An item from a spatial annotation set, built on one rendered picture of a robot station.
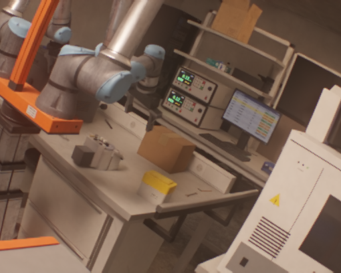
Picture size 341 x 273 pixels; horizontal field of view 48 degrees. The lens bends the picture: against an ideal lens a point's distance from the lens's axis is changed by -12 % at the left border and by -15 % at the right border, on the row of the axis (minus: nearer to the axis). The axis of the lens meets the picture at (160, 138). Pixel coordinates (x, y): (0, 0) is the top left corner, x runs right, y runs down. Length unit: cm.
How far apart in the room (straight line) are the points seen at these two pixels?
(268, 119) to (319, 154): 229
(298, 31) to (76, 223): 518
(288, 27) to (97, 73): 539
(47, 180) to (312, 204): 122
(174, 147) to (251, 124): 149
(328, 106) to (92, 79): 79
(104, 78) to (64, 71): 15
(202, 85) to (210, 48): 327
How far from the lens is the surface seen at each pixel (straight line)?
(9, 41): 160
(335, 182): 123
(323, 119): 144
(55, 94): 135
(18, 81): 147
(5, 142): 154
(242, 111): 361
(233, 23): 391
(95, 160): 180
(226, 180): 226
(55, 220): 195
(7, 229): 175
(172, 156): 217
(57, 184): 191
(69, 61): 133
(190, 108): 373
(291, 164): 127
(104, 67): 127
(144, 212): 163
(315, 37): 632
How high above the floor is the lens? 153
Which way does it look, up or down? 13 degrees down
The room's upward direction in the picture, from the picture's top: 24 degrees clockwise
